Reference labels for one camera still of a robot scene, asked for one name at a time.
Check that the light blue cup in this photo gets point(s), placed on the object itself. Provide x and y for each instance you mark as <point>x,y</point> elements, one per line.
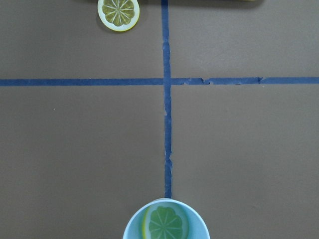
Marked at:
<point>197,226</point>

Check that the yellow lemon slice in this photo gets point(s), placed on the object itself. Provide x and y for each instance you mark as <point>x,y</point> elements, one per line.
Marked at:
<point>165,220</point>

